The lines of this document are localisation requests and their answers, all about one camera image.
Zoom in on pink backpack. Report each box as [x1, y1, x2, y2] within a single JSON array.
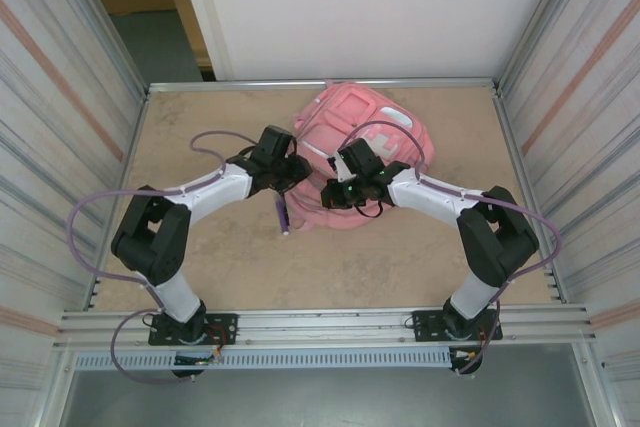
[[277, 79, 436, 233]]

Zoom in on long aluminium mounting rail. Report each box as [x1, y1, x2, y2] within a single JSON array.
[[57, 304, 599, 351]]

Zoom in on aluminium table edge rail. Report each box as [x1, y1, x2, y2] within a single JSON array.
[[147, 77, 501, 93]]

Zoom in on purple marker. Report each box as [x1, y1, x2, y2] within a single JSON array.
[[273, 196, 292, 239]]

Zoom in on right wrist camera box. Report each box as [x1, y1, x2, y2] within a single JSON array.
[[327, 149, 359, 184]]

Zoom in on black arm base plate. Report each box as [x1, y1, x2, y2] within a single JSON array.
[[410, 307, 503, 343], [148, 313, 239, 347]]

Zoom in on small circuit board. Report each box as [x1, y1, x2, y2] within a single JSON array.
[[173, 354, 225, 366]]

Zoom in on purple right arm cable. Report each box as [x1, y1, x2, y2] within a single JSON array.
[[342, 121, 563, 377]]

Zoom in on grey slotted cable duct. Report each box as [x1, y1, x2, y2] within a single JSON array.
[[72, 349, 454, 372]]

